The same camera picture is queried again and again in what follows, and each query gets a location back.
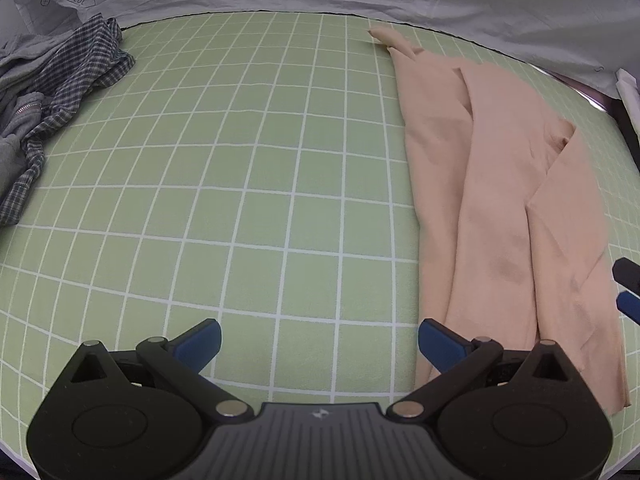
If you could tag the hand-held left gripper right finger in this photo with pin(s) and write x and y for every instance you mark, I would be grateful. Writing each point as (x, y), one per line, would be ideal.
(437, 342)

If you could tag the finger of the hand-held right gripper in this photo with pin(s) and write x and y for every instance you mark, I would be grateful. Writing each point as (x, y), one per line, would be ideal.
(631, 306)
(630, 272)

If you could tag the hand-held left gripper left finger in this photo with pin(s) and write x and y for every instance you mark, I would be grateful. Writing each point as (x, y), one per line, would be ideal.
(200, 341)

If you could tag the beige garment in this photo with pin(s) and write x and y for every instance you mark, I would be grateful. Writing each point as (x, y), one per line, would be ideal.
(500, 185)

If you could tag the black flat object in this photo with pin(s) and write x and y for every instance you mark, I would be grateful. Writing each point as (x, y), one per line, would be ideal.
(634, 152)

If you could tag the white folded cloth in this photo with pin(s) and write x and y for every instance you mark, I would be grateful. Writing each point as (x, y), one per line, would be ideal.
(631, 95)

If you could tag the green grid mat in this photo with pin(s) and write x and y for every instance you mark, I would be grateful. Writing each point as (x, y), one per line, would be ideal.
(250, 160)

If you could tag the grey zip hoodie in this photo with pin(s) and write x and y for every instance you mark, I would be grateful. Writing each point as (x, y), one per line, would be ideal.
(12, 125)

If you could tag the blue plaid shirt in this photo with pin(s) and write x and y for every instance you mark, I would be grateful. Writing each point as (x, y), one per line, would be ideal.
(80, 70)

